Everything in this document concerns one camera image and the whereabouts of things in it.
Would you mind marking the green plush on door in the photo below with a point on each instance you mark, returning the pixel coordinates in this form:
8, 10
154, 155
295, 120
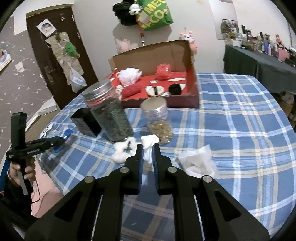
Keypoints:
71, 50

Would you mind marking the dark wooden door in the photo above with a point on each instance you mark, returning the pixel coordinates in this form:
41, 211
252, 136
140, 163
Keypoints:
49, 31

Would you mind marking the green tote bag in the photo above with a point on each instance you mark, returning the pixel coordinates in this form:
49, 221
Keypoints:
154, 15

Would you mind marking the pink plush on wall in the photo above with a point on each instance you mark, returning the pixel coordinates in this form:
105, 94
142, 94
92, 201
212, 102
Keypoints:
122, 45

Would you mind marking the red lined cardboard box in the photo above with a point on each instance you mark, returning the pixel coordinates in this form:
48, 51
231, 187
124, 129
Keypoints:
146, 59

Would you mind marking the person left hand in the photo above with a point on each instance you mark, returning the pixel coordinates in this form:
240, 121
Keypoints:
15, 169

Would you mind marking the red foam net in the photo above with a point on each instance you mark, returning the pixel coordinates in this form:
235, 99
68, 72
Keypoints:
163, 72

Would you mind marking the white mesh bath pouf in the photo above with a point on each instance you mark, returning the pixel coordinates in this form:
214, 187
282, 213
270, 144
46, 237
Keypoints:
129, 76

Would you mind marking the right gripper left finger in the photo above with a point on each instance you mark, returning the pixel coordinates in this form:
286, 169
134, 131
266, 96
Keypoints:
92, 210

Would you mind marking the black box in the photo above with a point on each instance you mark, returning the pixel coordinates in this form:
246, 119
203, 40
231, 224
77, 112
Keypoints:
85, 122

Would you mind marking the pink fox plush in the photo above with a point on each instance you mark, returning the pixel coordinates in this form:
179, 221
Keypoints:
190, 39

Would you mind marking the wall mirror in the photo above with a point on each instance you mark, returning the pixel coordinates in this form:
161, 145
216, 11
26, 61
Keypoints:
222, 11

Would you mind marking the blue plaid tablecloth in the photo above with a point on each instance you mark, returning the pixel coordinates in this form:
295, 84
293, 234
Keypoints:
251, 140

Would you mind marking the white fluffy scrunchie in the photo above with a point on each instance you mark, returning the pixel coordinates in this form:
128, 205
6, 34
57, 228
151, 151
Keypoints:
124, 150

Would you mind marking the small jar with gold pins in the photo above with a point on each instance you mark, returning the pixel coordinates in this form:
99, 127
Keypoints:
157, 118

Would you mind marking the floral cream scrunchie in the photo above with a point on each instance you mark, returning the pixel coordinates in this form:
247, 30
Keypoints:
119, 90

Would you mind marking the white soft cloth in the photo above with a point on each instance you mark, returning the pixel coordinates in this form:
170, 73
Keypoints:
147, 143

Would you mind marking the black bag on wall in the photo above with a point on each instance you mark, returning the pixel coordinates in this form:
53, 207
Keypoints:
122, 12

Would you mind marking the red plush towel toy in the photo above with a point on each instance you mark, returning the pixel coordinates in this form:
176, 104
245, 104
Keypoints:
130, 91

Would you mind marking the white plastic bag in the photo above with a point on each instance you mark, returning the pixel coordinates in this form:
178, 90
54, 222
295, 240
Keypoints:
77, 81

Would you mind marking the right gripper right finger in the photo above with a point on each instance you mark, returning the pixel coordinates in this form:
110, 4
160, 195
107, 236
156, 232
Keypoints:
203, 209

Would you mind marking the dark cloth side table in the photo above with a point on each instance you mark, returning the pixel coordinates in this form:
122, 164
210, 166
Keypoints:
274, 75

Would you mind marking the black scrunchie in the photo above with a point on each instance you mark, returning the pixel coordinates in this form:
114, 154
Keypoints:
175, 89

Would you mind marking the large jar with dark contents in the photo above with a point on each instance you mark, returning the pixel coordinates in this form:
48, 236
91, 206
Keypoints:
105, 106

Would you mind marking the white tissue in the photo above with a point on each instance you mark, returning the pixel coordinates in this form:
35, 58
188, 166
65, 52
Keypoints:
198, 163

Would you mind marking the beige powder puff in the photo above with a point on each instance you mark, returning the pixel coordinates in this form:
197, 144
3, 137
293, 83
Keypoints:
154, 91

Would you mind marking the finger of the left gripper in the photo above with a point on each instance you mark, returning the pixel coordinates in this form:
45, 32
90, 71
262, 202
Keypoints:
43, 144
66, 134

